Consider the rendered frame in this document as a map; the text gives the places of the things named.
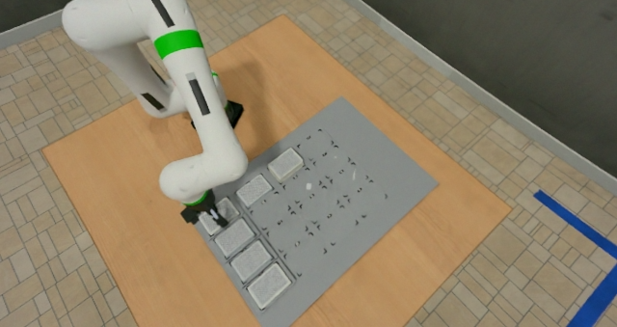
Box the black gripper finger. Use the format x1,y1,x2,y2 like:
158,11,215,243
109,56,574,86
206,204,229,228

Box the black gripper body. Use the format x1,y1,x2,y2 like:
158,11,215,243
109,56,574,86
197,194,215,213

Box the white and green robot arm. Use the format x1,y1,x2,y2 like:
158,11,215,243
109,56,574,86
62,0,248,225

